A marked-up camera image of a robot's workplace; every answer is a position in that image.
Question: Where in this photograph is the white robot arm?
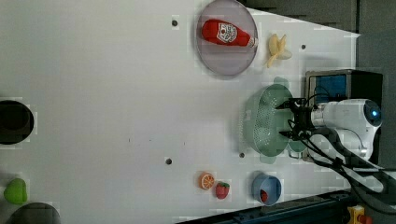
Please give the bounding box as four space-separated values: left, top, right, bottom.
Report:
278 98 395 207

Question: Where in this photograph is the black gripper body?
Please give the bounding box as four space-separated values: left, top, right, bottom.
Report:
290 98 313 140

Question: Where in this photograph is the black toaster oven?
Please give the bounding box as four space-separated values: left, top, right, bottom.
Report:
305 69 383 160

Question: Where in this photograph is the green toy pepper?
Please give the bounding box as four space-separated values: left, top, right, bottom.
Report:
4 178 27 205

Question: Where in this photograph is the red strawberry in cup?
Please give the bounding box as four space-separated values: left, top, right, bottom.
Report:
261 189 268 203

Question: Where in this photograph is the yellow emergency stop button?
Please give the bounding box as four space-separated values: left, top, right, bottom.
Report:
347 205 373 224

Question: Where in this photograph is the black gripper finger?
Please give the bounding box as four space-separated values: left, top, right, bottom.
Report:
280 131 296 139
276 99 299 109

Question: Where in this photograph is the green plastic strainer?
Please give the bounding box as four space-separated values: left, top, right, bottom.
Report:
242 77 293 164

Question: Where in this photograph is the green mug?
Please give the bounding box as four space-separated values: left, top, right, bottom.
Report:
288 140 306 160

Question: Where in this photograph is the dark round bowl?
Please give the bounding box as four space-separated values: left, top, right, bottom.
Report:
6 203 61 224

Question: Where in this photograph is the red toy strawberry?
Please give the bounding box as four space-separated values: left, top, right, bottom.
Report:
216 182 230 200

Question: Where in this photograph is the blue cup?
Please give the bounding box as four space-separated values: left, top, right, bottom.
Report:
251 173 282 206

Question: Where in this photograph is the orange slice toy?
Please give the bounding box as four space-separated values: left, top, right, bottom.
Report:
198 172 215 190

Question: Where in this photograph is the red ketchup bottle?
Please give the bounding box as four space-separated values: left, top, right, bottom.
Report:
201 19 258 48

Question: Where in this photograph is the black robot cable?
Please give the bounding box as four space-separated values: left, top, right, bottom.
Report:
288 92 396 216

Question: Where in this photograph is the peeled toy banana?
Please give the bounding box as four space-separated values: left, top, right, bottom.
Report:
266 34 292 68

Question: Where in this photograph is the black round object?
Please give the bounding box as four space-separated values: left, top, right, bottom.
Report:
0 100 35 145

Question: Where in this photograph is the round grey plate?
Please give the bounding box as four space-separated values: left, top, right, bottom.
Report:
195 0 259 76

